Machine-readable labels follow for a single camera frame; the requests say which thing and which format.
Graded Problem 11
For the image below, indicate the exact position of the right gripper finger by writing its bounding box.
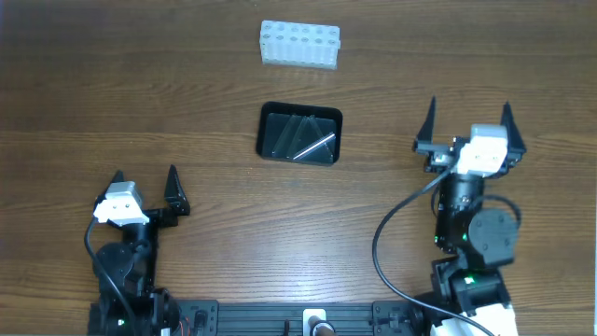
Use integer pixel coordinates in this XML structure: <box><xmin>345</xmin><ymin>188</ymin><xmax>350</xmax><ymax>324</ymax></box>
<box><xmin>415</xmin><ymin>95</ymin><xmax>437</xmax><ymax>144</ymax></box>
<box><xmin>499</xmin><ymin>101</ymin><xmax>528</xmax><ymax>155</ymax></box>

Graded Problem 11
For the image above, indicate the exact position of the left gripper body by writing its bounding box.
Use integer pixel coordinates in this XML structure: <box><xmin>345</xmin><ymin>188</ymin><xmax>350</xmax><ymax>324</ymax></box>
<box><xmin>145</xmin><ymin>206</ymin><xmax>181</xmax><ymax>229</ymax></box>

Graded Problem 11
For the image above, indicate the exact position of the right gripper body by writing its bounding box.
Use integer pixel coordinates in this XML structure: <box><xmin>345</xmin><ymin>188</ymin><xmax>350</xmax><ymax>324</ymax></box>
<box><xmin>411</xmin><ymin>136</ymin><xmax>528</xmax><ymax>181</ymax></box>

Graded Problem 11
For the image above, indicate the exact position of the clear test tube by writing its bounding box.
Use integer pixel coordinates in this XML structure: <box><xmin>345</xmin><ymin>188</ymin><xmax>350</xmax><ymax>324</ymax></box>
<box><xmin>292</xmin><ymin>132</ymin><xmax>337</xmax><ymax>161</ymax></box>
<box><xmin>309</xmin><ymin>115</ymin><xmax>335</xmax><ymax>160</ymax></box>

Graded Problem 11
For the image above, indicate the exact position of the black tray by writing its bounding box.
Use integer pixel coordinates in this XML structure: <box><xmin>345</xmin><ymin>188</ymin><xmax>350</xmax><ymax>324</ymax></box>
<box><xmin>255</xmin><ymin>101</ymin><xmax>344</xmax><ymax>167</ymax></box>

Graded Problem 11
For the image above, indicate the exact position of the white test tube rack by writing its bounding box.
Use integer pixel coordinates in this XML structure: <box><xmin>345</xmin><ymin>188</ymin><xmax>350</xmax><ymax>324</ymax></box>
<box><xmin>258</xmin><ymin>20</ymin><xmax>341</xmax><ymax>71</ymax></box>

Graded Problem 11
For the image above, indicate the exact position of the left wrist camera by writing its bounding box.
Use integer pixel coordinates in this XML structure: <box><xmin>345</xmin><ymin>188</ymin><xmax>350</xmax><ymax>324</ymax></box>
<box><xmin>92</xmin><ymin>180</ymin><xmax>151</xmax><ymax>229</ymax></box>

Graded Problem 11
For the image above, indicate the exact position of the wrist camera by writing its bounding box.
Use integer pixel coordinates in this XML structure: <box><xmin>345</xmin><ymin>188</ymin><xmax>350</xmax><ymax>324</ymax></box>
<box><xmin>456</xmin><ymin>123</ymin><xmax>510</xmax><ymax>180</ymax></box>
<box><xmin>92</xmin><ymin>180</ymin><xmax>151</xmax><ymax>229</ymax></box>

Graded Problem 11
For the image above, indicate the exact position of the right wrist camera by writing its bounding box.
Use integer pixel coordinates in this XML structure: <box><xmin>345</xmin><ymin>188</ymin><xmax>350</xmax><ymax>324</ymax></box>
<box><xmin>456</xmin><ymin>123</ymin><xmax>510</xmax><ymax>180</ymax></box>

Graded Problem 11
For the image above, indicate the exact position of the mounting rail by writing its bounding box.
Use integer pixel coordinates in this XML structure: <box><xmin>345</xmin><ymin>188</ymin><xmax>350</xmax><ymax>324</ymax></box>
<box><xmin>176</xmin><ymin>298</ymin><xmax>421</xmax><ymax>336</ymax></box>

